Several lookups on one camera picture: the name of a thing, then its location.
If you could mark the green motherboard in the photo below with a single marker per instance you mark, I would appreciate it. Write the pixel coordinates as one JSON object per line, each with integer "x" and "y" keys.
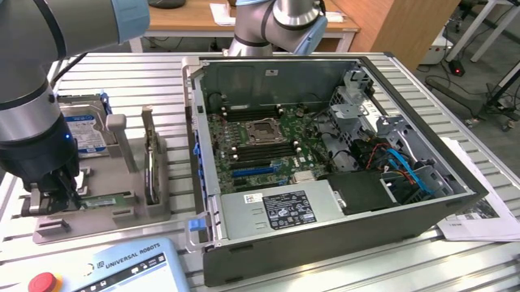
{"x": 283, "y": 178}

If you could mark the grey metal disk bay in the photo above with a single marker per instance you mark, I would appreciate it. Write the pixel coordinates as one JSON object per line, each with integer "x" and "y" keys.
{"x": 430, "y": 179}

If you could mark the printed paper sheet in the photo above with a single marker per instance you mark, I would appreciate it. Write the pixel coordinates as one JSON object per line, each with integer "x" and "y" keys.
{"x": 478, "y": 210}

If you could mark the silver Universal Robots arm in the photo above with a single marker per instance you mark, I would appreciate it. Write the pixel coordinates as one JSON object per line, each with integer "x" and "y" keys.
{"x": 24, "y": 61}

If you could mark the blue card retention clip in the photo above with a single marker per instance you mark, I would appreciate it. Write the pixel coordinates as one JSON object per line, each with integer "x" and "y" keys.
{"x": 195, "y": 149}

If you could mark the small white papers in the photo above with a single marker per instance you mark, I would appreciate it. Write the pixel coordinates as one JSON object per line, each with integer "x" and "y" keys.
{"x": 336, "y": 16}

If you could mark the grey power supply unit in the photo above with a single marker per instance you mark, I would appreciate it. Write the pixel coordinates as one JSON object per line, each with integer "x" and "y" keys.
{"x": 243, "y": 219}

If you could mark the white papers pile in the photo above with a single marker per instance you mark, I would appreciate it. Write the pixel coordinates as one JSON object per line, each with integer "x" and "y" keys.
{"x": 220, "y": 15}

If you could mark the white paper stack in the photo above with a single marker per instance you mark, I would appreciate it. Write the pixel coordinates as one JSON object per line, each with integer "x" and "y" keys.
{"x": 486, "y": 239}

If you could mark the red emergency stop button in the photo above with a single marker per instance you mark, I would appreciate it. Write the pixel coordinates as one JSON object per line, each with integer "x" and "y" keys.
{"x": 44, "y": 283}

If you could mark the black long expansion slot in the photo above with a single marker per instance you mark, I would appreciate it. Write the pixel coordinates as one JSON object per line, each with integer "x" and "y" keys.
{"x": 250, "y": 165}

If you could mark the black wheeled stand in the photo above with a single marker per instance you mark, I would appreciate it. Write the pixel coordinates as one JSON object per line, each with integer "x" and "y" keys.
{"x": 498, "y": 97}

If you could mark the black round object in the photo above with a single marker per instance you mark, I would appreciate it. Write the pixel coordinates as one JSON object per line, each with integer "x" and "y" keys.
{"x": 168, "y": 3}

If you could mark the small silver heatsink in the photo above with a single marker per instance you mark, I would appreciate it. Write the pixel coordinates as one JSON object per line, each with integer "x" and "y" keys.
{"x": 304, "y": 176}

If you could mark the graphics card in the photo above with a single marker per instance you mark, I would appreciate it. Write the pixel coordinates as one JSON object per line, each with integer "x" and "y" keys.
{"x": 151, "y": 158}

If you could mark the black plastic fan shroud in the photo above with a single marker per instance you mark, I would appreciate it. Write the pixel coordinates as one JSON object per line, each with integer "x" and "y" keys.
{"x": 360, "y": 191}

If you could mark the grey parts rack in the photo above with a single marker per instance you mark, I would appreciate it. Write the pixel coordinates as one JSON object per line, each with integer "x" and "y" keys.
{"x": 101, "y": 182}

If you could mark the blue case release tab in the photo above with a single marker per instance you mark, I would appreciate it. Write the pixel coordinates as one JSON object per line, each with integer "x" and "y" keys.
{"x": 195, "y": 225}

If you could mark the white floor device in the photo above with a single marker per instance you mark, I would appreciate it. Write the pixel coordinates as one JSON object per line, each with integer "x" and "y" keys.
{"x": 435, "y": 50}

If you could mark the black short expansion slot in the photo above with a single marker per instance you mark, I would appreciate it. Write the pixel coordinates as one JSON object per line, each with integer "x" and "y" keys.
{"x": 240, "y": 182}

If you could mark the grey metal drive cage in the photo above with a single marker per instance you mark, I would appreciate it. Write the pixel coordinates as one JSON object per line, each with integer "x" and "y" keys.
{"x": 344, "y": 112}

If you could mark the hard disk blue label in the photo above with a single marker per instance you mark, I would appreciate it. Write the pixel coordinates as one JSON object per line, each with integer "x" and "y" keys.
{"x": 89, "y": 134}

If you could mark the blue expansion slot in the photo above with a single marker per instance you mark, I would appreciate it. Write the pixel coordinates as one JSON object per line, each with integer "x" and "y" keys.
{"x": 251, "y": 172}

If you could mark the white table frame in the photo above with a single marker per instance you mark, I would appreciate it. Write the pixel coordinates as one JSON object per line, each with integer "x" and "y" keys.
{"x": 478, "y": 30}

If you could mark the wooden desk white frame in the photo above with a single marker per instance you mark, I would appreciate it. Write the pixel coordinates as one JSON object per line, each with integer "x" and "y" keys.
{"x": 203, "y": 15}

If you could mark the silver CPU socket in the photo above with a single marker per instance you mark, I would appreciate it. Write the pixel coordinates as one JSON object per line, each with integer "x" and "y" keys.
{"x": 263, "y": 130}

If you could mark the black adapter red light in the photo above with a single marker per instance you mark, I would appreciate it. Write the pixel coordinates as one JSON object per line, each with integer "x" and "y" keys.
{"x": 457, "y": 68}

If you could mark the blue disk caddy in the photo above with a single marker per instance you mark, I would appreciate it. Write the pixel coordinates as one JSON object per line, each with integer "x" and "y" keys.
{"x": 104, "y": 100}

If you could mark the small white case sticker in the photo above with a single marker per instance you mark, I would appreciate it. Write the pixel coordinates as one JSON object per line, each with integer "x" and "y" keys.
{"x": 271, "y": 72}

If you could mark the green RAM stick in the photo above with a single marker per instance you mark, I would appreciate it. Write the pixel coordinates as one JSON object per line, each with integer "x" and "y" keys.
{"x": 102, "y": 202}

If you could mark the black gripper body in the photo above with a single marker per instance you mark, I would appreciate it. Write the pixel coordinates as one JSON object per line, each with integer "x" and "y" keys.
{"x": 36, "y": 161}

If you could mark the light blue teach pendant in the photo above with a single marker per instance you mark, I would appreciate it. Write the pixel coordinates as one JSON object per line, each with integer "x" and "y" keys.
{"x": 133, "y": 267}

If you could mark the black open PC case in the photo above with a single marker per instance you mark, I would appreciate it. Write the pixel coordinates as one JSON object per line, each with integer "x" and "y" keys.
{"x": 324, "y": 258}

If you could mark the wooden cabinet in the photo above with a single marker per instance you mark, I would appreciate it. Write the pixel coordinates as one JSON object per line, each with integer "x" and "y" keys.
{"x": 385, "y": 30}

